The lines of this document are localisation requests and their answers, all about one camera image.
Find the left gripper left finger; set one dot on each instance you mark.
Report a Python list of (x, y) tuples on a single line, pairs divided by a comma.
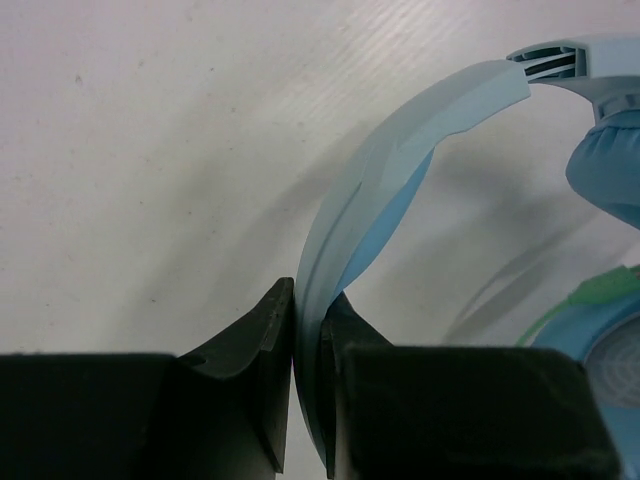
[(217, 412)]

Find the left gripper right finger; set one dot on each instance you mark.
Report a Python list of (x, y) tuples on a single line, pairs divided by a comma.
[(407, 412)]

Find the teal headphones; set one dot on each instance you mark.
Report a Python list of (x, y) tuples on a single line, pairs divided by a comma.
[(597, 324)]

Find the light blue headphones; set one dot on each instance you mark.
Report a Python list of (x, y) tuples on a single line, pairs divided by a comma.
[(366, 202)]

